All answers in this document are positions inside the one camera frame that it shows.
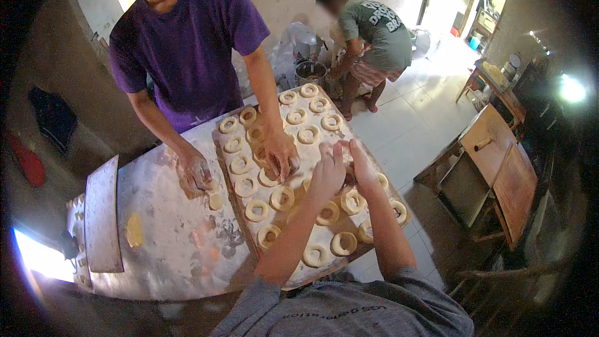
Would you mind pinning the dark hanging cloth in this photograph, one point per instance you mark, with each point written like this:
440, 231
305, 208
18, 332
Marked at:
52, 117

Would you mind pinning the yellow dough lump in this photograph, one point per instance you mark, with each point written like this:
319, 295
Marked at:
134, 230

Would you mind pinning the wooden rolling pin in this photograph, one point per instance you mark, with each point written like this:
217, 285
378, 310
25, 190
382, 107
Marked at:
484, 143

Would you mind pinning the small black object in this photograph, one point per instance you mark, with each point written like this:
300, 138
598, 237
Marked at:
69, 245

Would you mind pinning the person's body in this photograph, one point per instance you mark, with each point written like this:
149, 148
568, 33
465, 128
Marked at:
346, 306

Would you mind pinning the person's left fingers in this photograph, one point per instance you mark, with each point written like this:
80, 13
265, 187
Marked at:
331, 150

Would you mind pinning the group of raw dough rings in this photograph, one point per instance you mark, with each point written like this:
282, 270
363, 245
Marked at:
282, 198

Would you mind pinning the grey mixer machine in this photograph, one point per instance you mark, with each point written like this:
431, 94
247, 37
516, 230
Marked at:
302, 40

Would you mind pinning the red cloth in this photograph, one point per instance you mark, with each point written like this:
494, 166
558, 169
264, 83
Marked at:
28, 163

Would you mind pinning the grey metal bucket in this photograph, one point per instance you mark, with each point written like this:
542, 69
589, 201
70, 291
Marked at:
310, 72

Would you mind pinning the floured wooden board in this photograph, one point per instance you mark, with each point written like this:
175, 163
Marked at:
311, 164

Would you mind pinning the person's left hand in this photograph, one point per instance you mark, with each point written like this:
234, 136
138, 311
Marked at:
327, 175

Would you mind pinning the tray of dough pieces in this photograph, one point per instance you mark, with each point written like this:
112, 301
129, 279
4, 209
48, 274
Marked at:
78, 224

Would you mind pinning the wooden side table with items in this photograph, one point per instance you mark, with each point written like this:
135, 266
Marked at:
496, 86

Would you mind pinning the flat metal sheet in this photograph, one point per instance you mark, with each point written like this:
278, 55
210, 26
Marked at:
103, 217

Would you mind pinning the small round dough piece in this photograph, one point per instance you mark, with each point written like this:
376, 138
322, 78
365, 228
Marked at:
216, 201

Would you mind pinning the stack of wooden boards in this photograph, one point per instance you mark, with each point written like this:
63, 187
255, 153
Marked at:
507, 173

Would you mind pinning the person's right fingers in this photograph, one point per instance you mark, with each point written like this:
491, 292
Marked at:
358, 152

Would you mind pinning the person's right hand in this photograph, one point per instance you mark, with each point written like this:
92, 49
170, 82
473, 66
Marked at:
366, 173

